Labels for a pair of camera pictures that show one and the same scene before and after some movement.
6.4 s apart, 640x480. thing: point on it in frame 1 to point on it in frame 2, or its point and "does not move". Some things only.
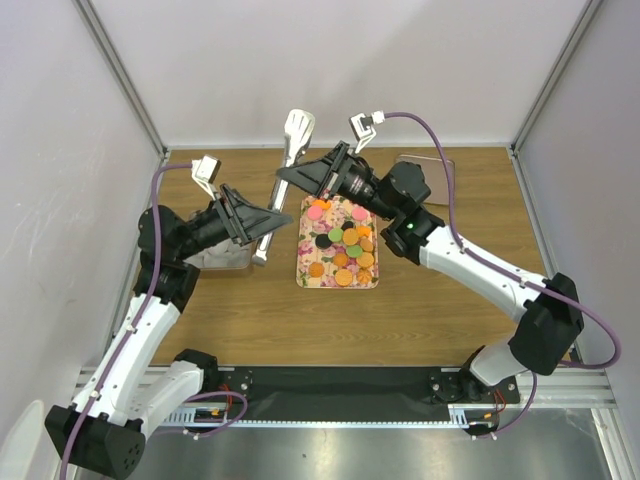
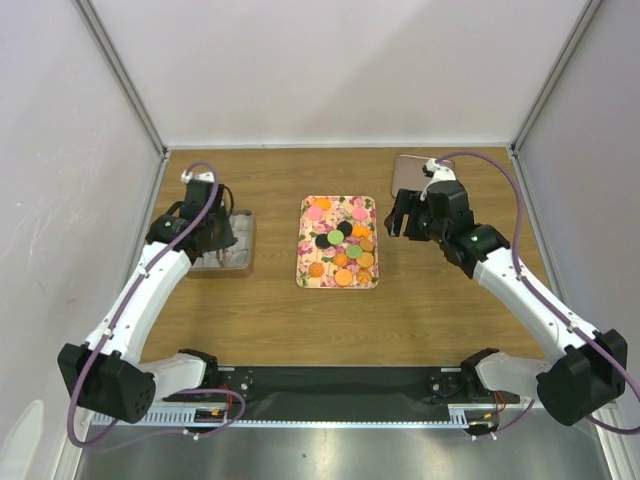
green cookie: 335,235 does not move
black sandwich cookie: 322,241 does not move
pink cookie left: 314,213 does not move
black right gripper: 316,177 to 402,206
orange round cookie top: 321,203 does not move
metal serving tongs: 298,129 to 222,257
